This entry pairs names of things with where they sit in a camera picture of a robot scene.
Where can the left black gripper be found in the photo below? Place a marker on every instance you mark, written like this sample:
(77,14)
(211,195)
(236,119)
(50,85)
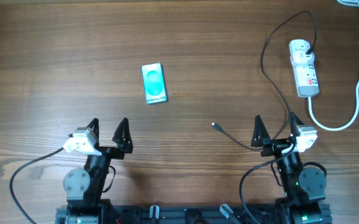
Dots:
(107,149)

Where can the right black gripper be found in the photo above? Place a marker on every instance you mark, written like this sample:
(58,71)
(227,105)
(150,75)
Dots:
(279,146)

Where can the Galaxy S25 smartphone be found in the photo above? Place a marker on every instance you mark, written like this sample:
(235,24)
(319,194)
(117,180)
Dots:
(154,83)

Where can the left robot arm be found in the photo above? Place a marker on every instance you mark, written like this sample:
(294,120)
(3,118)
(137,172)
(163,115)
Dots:
(84,186)

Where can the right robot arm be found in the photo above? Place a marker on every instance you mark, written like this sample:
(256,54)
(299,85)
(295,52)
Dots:
(303,183)

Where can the white USB charger plug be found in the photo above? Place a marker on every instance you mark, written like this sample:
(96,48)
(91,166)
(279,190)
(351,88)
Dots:
(300,58)

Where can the white power strip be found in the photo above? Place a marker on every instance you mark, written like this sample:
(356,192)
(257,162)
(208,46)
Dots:
(305,76)

